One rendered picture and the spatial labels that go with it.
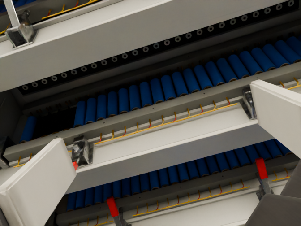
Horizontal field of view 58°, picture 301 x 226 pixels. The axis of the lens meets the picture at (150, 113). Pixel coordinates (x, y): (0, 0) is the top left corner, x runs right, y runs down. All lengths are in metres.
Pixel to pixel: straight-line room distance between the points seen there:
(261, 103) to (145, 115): 0.27
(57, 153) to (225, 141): 0.28
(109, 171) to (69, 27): 0.21
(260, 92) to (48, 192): 0.13
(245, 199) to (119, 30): 0.37
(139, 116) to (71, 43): 0.15
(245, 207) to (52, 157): 0.41
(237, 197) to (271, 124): 0.39
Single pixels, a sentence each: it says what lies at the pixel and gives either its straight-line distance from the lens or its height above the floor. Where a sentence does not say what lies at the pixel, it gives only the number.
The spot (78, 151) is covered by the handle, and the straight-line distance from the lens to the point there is 0.43.
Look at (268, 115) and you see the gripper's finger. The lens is 0.17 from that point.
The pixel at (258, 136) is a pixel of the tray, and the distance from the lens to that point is 0.43.
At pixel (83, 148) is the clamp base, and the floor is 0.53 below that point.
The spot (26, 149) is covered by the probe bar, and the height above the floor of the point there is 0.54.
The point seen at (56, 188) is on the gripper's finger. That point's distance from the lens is 0.17.
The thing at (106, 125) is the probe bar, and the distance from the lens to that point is 0.43.
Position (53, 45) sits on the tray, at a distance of 0.36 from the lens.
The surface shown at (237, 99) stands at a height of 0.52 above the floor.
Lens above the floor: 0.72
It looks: 25 degrees down
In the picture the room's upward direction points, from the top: 19 degrees counter-clockwise
